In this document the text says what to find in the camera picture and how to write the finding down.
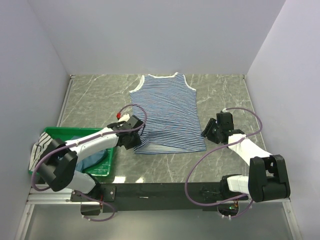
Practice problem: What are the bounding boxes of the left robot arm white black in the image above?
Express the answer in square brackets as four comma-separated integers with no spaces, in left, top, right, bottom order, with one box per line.
[31,115,145,201]

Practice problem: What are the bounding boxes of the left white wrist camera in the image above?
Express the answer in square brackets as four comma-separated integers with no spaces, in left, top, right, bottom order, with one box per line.
[116,112,131,123]

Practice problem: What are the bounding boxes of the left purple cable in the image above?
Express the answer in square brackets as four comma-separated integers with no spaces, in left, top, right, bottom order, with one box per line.
[31,104,147,223]

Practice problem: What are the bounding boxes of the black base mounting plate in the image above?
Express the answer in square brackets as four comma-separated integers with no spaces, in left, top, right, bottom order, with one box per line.
[69,182,250,216]

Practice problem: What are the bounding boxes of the blue white striped tank top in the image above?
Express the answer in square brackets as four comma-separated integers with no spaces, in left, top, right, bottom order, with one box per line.
[130,72,206,155]

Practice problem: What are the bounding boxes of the black white striped tank top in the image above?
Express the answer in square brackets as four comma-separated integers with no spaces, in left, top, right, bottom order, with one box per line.
[28,132,53,173]

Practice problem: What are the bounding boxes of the green plastic basket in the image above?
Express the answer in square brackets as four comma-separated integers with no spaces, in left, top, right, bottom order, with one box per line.
[44,127,115,177]

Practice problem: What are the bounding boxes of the plain blue tank top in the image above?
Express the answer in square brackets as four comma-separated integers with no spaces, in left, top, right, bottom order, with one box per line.
[68,139,108,173]

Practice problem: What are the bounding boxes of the aluminium rail frame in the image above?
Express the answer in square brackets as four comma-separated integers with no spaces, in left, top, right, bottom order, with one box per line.
[16,189,302,240]

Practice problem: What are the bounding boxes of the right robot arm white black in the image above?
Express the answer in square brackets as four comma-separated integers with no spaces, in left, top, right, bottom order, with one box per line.
[201,112,291,203]

